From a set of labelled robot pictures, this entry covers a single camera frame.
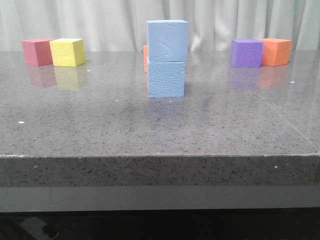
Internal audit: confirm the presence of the light blue foam cube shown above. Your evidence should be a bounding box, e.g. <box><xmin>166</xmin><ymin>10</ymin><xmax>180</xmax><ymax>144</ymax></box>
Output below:
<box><xmin>147</xmin><ymin>61</ymin><xmax>185</xmax><ymax>98</ymax></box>
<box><xmin>146</xmin><ymin>20</ymin><xmax>188</xmax><ymax>63</ymax></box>

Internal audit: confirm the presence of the damaged orange foam cube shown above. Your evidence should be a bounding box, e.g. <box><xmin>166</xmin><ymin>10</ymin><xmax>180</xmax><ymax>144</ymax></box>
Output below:
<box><xmin>143</xmin><ymin>45</ymin><xmax>148</xmax><ymax>73</ymax></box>

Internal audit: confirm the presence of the purple foam cube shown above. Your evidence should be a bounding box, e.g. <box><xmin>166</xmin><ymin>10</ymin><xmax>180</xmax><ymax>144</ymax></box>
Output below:
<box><xmin>230</xmin><ymin>39</ymin><xmax>264</xmax><ymax>68</ymax></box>

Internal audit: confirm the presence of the grey curtain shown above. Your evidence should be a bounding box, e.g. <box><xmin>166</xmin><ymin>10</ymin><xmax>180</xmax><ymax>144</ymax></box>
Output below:
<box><xmin>0</xmin><ymin>0</ymin><xmax>320</xmax><ymax>52</ymax></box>

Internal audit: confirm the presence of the yellow foam cube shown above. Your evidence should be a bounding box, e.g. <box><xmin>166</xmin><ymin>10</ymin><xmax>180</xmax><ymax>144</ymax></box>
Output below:
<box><xmin>49</xmin><ymin>38</ymin><xmax>86</xmax><ymax>67</ymax></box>

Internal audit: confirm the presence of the red foam cube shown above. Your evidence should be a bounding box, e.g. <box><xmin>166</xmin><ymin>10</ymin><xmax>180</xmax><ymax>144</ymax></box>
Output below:
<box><xmin>21</xmin><ymin>38</ymin><xmax>53</xmax><ymax>66</ymax></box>

